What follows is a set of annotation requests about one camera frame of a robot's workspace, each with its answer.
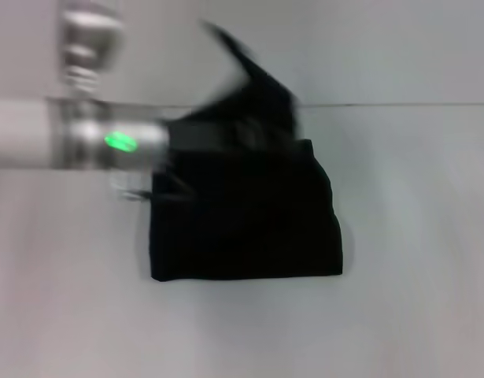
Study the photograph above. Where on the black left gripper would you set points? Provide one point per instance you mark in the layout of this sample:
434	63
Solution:
202	136

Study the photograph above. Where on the black shirt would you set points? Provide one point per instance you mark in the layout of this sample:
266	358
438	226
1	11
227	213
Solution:
245	216

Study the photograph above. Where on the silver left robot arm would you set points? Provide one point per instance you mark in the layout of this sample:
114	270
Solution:
68	136

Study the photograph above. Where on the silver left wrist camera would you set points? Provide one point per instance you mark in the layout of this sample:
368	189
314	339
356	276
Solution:
92	43

